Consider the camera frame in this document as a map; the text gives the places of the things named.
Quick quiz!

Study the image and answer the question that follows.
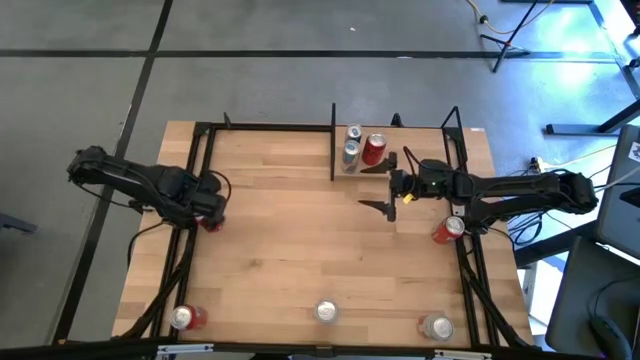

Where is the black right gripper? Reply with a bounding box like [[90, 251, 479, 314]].
[[357, 151, 422, 223]]

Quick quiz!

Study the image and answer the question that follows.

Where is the red soda can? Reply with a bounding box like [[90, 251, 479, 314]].
[[197, 215, 225, 234], [169, 304, 209, 332], [431, 215, 466, 246], [361, 132, 388, 167]]

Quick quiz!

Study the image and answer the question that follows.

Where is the silver can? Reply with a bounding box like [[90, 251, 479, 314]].
[[313, 298, 340, 325]]

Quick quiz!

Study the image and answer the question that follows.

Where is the pale sparkling water can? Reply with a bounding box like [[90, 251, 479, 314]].
[[417, 313, 455, 343]]

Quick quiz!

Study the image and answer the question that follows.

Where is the black desk leg bar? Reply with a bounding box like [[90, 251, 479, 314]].
[[513, 219, 601, 269]]

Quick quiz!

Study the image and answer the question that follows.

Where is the black rig crossbar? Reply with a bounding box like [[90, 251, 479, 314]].
[[0, 338, 606, 360]]

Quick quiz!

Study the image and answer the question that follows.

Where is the black tripod stand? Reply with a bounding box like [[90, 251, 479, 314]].
[[479, 0, 556, 74]]

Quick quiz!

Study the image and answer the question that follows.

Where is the dark grey floor object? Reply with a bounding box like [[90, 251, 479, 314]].
[[0, 212, 39, 234]]

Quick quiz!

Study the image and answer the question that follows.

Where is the grey side desk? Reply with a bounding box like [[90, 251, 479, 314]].
[[544, 234, 640, 360]]

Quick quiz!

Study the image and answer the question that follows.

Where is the grey panel with sticker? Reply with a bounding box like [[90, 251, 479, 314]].
[[594, 124, 640, 261]]

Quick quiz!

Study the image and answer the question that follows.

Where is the black computer mouse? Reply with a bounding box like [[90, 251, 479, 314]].
[[589, 314, 634, 360]]

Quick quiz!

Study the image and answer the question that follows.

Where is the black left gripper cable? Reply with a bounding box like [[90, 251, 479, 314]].
[[206, 169, 233, 202]]

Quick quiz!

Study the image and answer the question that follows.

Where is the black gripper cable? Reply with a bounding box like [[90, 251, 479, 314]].
[[402, 145, 427, 172], [206, 169, 233, 202]]

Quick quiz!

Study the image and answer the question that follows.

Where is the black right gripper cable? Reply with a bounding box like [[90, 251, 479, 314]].
[[402, 145, 427, 172]]

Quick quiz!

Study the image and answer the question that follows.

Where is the black shelf divider post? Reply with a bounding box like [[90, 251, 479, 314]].
[[329, 102, 337, 182]]

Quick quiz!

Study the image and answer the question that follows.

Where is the black metal table frame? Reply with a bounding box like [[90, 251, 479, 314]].
[[119, 105, 536, 351]]

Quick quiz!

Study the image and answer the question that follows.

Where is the silver mounting bracket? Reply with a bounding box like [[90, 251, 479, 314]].
[[156, 342, 215, 358], [432, 348, 494, 360]]

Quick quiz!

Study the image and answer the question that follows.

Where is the black floor cable bundle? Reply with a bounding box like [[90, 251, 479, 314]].
[[504, 199, 554, 247]]

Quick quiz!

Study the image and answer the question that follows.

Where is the yellow power cable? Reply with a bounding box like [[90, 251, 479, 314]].
[[464, 0, 556, 37]]

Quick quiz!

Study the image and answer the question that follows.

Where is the black floor stand frame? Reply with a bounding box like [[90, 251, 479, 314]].
[[544, 0, 640, 137]]

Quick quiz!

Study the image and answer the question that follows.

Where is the white cable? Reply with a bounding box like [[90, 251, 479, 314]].
[[593, 165, 640, 194]]

